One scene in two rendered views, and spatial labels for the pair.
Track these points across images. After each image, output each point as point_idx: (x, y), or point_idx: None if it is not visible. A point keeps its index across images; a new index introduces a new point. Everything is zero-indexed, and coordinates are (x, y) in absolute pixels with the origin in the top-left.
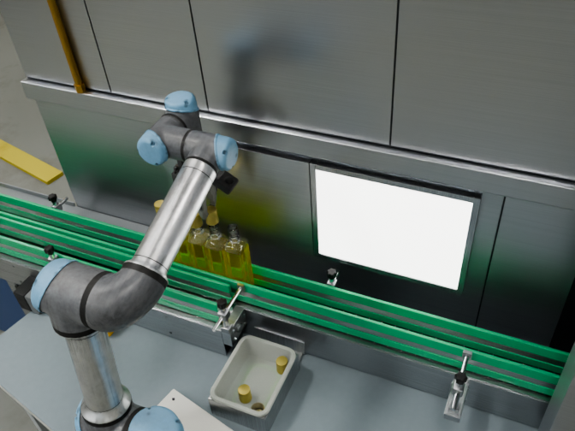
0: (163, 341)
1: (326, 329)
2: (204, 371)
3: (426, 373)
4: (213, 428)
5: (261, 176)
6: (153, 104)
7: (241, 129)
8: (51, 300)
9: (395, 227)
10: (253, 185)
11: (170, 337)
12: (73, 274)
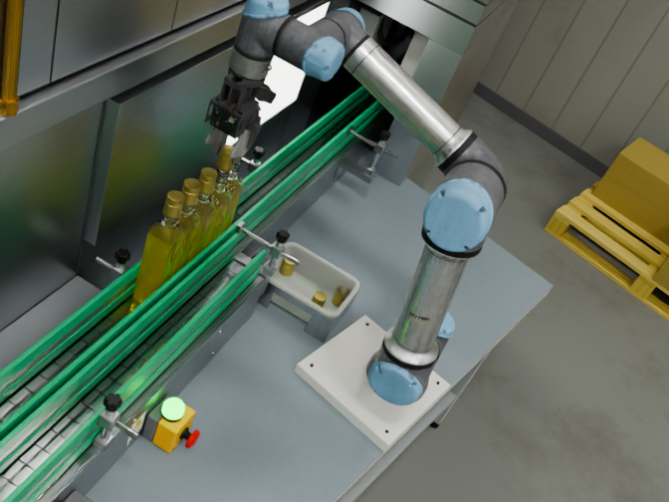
0: (212, 373)
1: (282, 204)
2: (268, 340)
3: (329, 174)
4: (348, 338)
5: (210, 87)
6: (116, 62)
7: (210, 32)
8: (495, 209)
9: (283, 65)
10: (199, 107)
11: (207, 364)
12: (482, 176)
